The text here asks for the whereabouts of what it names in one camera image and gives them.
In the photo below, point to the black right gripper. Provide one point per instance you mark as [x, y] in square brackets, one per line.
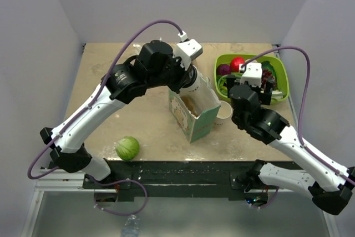
[265, 96]

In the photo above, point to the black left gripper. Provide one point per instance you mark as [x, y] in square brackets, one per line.
[183, 75]

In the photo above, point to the white paper coffee cup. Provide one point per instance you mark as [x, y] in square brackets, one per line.
[194, 84]
[224, 113]

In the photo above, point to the brown cardboard cup carrier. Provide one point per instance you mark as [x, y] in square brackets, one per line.
[190, 105]

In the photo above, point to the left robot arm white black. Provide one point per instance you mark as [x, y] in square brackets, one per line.
[66, 141]

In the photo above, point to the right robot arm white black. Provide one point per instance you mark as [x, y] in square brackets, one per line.
[328, 184]

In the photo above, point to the dark red grapes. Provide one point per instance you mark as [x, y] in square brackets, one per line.
[269, 76]

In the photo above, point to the red apple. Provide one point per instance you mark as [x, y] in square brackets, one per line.
[235, 64]

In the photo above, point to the dark green leafy vegetable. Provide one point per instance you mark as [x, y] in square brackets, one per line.
[267, 66]

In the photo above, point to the purple onion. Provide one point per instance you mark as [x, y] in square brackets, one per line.
[223, 69]

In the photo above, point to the green plastic bin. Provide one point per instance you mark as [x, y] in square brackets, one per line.
[279, 94]

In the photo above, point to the green cabbage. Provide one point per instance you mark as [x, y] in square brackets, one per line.
[127, 148]

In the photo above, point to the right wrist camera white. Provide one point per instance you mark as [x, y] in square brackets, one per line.
[252, 74]

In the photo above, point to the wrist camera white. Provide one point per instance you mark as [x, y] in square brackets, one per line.
[252, 74]
[187, 50]

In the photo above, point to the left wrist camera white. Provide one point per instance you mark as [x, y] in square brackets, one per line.
[187, 50]

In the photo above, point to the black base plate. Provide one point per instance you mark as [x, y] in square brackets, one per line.
[171, 179]

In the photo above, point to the aluminium frame rail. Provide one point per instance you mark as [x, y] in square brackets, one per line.
[60, 181]

